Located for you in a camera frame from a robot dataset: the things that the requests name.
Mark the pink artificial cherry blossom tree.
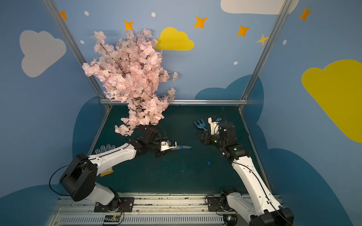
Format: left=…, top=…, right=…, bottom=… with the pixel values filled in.
left=82, top=29, right=179, bottom=136

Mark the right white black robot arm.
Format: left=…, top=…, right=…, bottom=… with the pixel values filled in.
left=194, top=119, right=294, bottom=226

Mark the clear test tube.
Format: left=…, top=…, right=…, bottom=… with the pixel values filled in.
left=174, top=146, right=190, bottom=150

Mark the aluminium front rail bed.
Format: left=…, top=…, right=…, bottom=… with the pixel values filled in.
left=47, top=193, right=248, bottom=226

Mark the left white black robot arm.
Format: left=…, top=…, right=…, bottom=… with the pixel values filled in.
left=59, top=126, right=174, bottom=211

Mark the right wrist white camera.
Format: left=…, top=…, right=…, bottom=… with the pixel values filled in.
left=208, top=116, right=222, bottom=135

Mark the small circuit board right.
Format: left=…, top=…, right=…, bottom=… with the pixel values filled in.
left=222, top=215, right=238, bottom=226

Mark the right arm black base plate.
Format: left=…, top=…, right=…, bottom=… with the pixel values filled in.
left=205, top=195, right=225, bottom=212

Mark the aluminium frame rail back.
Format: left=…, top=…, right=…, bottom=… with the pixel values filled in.
left=100, top=99, right=248, bottom=105

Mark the small circuit board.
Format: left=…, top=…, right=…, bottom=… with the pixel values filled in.
left=222, top=215, right=238, bottom=226
left=102, top=215, right=122, bottom=226

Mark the small circuit board left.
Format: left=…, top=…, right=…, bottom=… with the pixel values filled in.
left=102, top=215, right=122, bottom=226

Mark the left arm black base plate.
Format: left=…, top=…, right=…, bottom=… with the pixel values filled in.
left=94, top=197, right=135, bottom=213

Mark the blue garden fork wooden handle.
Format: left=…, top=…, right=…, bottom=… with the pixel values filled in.
left=194, top=119, right=207, bottom=131

